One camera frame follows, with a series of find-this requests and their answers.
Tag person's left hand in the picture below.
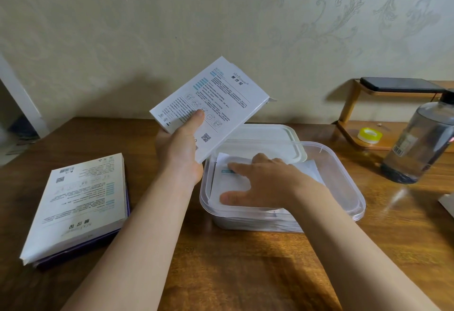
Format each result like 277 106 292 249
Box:
155 110 206 186

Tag person's right hand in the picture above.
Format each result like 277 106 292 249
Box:
219 153 331 210

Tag white container lid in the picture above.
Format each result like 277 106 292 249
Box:
209 124 308 165

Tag clear plastic container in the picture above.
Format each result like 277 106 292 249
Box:
199 140 367 234

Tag stack of white boxes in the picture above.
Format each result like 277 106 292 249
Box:
438 193 454 219
149 56 277 164
19 153 131 269

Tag person's right forearm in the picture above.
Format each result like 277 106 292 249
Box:
290 186 440 311

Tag person's left forearm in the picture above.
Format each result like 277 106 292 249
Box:
60 172 203 311

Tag yellow tape roll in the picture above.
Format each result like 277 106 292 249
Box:
357 127 383 144

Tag small wooden desk shelf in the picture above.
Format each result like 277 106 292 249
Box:
333 79 454 153

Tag clear bottle with black cap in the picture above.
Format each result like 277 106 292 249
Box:
380 89 454 184

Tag dark blue bundle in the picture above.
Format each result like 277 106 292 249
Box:
9 115 38 137

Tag black smartphone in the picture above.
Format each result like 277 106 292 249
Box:
360 77 446 93

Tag white papers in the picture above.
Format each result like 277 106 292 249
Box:
0 136 40 166

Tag white bookshelf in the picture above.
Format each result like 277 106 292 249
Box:
0 53 50 139

